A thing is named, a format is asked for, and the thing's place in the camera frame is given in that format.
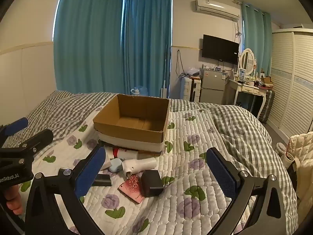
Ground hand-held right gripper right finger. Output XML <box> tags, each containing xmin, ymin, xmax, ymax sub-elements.
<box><xmin>206</xmin><ymin>147</ymin><xmax>294</xmax><ymax>235</ymax></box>

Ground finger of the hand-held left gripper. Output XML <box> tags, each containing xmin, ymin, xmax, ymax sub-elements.
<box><xmin>0</xmin><ymin>117</ymin><xmax>29</xmax><ymax>140</ymax></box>
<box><xmin>0</xmin><ymin>128</ymin><xmax>54</xmax><ymax>164</ymax></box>

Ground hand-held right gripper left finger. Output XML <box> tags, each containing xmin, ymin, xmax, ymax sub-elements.
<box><xmin>24</xmin><ymin>144</ymin><xmax>107</xmax><ymax>235</ymax></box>

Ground black remote control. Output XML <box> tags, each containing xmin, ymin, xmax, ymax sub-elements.
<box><xmin>94</xmin><ymin>173</ymin><xmax>112</xmax><ymax>186</ymax></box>

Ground small white box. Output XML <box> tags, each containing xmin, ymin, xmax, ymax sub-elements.
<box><xmin>101</xmin><ymin>155</ymin><xmax>114</xmax><ymax>170</ymax></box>

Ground light blue earbud case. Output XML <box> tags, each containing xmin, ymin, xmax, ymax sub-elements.
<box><xmin>109</xmin><ymin>158</ymin><xmax>124</xmax><ymax>173</ymax></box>

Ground red and white bottle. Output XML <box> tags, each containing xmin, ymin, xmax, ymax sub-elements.
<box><xmin>112</xmin><ymin>147</ymin><xmax>139</xmax><ymax>159</ymax></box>

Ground pink patterned phone case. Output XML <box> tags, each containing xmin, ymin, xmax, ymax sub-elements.
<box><xmin>118</xmin><ymin>174</ymin><xmax>145</xmax><ymax>204</ymax></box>

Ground white handheld device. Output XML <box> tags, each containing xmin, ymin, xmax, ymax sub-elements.
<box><xmin>121</xmin><ymin>157</ymin><xmax>157</xmax><ymax>179</ymax></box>

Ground black box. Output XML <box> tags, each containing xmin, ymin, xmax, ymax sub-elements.
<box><xmin>140</xmin><ymin>170</ymin><xmax>163</xmax><ymax>197</ymax></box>

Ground brown cardboard box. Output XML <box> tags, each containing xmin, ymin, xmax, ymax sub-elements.
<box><xmin>92</xmin><ymin>93</ymin><xmax>170</xmax><ymax>156</ymax></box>

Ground person's left hand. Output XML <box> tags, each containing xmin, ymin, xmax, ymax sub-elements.
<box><xmin>4</xmin><ymin>185</ymin><xmax>25</xmax><ymax>216</ymax></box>

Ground white floral quilt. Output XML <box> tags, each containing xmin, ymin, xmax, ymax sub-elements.
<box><xmin>15</xmin><ymin>103</ymin><xmax>297</xmax><ymax>235</ymax></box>

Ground floral quilted bedspread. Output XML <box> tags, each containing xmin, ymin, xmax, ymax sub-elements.
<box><xmin>4</xmin><ymin>90</ymin><xmax>301</xmax><ymax>226</ymax></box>

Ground white cups on floor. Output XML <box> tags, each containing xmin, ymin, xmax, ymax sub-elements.
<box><xmin>275</xmin><ymin>142</ymin><xmax>287</xmax><ymax>156</ymax></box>

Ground dark suitcase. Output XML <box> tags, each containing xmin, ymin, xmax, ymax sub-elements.
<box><xmin>258</xmin><ymin>89</ymin><xmax>275</xmax><ymax>124</ymax></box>

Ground beige padded jacket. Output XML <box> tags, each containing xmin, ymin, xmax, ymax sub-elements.
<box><xmin>290</xmin><ymin>132</ymin><xmax>313</xmax><ymax>201</ymax></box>

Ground silver mini fridge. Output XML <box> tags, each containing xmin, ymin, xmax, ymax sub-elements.
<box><xmin>199</xmin><ymin>68</ymin><xmax>229</xmax><ymax>103</ymax></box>

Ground white vanity table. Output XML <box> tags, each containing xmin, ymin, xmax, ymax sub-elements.
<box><xmin>228</xmin><ymin>78</ymin><xmax>268</xmax><ymax>121</ymax></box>

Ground white suitcase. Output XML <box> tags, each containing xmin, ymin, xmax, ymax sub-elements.
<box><xmin>181</xmin><ymin>76</ymin><xmax>201</xmax><ymax>102</ymax></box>

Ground clear water jug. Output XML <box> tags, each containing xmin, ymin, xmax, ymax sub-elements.
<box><xmin>131</xmin><ymin>86</ymin><xmax>148</xmax><ymax>96</ymax></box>

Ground white mop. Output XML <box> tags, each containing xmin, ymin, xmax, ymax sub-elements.
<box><xmin>160</xmin><ymin>44</ymin><xmax>169</xmax><ymax>99</ymax></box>

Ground clear plastic bag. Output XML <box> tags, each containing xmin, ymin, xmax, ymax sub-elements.
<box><xmin>186</xmin><ymin>67</ymin><xmax>201</xmax><ymax>77</ymax></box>

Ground teal curtain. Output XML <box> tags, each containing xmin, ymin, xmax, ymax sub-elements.
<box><xmin>122</xmin><ymin>0</ymin><xmax>172</xmax><ymax>99</ymax></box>
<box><xmin>241</xmin><ymin>2</ymin><xmax>272</xmax><ymax>77</ymax></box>
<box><xmin>53</xmin><ymin>0</ymin><xmax>124</xmax><ymax>96</ymax></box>

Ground white louvered wardrobe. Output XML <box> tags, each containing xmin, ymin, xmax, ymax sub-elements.
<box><xmin>265</xmin><ymin>28</ymin><xmax>313</xmax><ymax>140</ymax></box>

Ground oval vanity mirror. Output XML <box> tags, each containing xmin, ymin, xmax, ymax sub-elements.
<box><xmin>238</xmin><ymin>48</ymin><xmax>255</xmax><ymax>76</ymax></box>

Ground white air conditioner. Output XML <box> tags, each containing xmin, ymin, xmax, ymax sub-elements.
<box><xmin>195</xmin><ymin>0</ymin><xmax>241</xmax><ymax>21</ymax></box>

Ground dark wall cables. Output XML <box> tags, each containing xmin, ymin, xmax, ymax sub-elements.
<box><xmin>176</xmin><ymin>50</ymin><xmax>187</xmax><ymax>79</ymax></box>

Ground black wall television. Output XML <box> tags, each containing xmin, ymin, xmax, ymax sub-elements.
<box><xmin>202</xmin><ymin>34</ymin><xmax>239</xmax><ymax>65</ymax></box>

